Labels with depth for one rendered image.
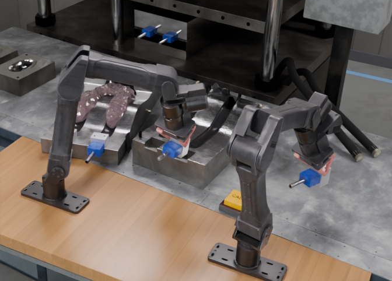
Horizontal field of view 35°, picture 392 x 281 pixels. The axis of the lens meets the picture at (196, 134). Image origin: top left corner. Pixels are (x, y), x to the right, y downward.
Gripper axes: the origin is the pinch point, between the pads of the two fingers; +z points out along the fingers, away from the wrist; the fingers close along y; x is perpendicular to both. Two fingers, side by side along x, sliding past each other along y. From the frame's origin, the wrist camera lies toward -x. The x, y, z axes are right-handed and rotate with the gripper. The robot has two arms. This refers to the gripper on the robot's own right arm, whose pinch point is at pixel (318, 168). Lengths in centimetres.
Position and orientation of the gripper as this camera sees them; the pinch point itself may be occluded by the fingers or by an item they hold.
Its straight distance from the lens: 180.5
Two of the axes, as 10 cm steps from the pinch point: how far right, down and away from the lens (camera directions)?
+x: -7.2, 6.5, -2.3
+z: 3.4, 6.2, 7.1
